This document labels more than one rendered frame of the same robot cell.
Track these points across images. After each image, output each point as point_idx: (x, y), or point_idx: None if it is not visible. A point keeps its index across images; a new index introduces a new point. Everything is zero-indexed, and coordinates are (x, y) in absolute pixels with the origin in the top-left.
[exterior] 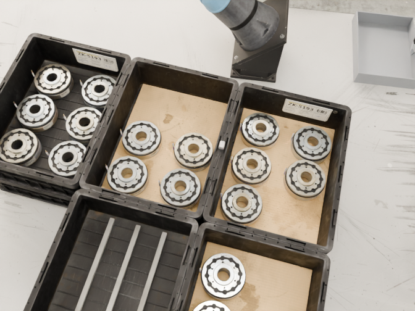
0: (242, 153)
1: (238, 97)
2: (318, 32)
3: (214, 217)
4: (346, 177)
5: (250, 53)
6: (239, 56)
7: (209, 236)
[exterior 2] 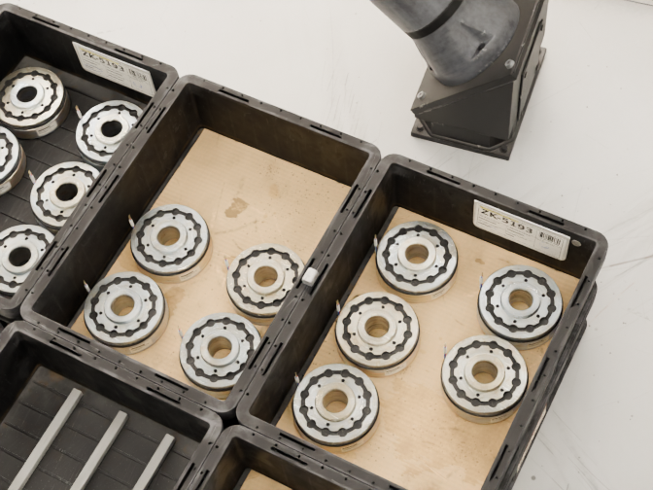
0: (363, 302)
1: (371, 184)
2: (639, 57)
3: (257, 418)
4: (615, 395)
5: (448, 90)
6: (428, 93)
7: (249, 457)
